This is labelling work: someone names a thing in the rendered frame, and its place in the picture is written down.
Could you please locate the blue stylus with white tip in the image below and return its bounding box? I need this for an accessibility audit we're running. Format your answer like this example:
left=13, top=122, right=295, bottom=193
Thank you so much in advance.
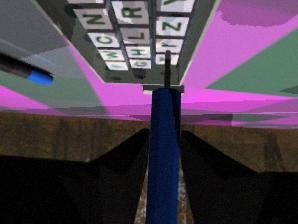
left=145, top=58, right=181, bottom=224

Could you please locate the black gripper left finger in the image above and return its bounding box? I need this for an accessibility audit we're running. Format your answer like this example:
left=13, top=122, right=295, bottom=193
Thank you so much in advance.
left=0, top=128, right=150, bottom=224

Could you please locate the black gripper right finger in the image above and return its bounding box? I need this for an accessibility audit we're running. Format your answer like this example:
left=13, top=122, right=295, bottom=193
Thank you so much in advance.
left=180, top=130, right=298, bottom=224

